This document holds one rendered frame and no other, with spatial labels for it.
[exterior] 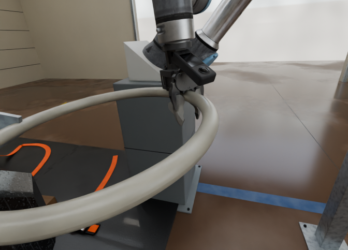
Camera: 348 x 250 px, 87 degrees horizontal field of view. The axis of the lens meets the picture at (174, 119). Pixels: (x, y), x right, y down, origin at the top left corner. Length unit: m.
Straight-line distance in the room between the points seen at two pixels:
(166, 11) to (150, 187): 0.36
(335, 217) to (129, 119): 1.16
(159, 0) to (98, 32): 5.64
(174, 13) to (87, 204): 0.38
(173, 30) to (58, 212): 0.38
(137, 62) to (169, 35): 0.64
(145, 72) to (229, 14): 0.50
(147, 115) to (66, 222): 0.89
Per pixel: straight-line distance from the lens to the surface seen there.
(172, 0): 0.45
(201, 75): 0.40
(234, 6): 0.97
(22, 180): 0.96
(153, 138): 1.11
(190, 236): 1.27
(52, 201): 1.55
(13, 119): 0.58
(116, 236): 1.32
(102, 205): 0.21
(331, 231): 1.33
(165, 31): 0.45
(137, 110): 1.07
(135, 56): 1.07
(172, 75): 0.47
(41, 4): 7.32
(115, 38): 5.78
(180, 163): 0.22
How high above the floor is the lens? 1.07
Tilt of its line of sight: 24 degrees down
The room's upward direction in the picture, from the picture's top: 3 degrees counter-clockwise
